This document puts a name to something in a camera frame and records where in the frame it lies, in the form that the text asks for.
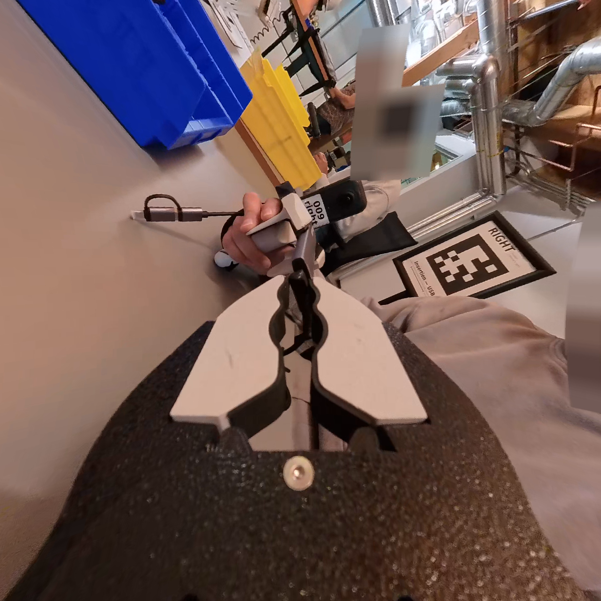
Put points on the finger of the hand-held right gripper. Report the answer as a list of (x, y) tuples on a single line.
[(279, 270), (305, 249)]

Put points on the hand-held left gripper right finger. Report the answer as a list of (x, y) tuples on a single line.
[(366, 366)]

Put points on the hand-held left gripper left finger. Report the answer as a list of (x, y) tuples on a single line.
[(234, 366)]

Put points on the person's right forearm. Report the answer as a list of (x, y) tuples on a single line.
[(371, 197)]

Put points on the person's right hand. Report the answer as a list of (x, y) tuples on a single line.
[(244, 253)]

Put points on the yellow plastic bin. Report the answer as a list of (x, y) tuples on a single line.
[(281, 122)]

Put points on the person's grey hoodie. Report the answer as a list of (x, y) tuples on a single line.
[(493, 375)]

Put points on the black framed marker sign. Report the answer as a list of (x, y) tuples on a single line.
[(469, 260)]

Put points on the wooden beam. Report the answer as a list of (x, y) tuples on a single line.
[(441, 54)]

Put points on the white printed paper sheet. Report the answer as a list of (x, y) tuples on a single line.
[(230, 19)]

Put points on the blue plastic bin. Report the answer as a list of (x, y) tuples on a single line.
[(141, 61)]

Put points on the dark green metal frame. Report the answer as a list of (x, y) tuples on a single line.
[(315, 54)]

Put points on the silver ventilation duct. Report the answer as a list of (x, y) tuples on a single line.
[(488, 117), (563, 80)]

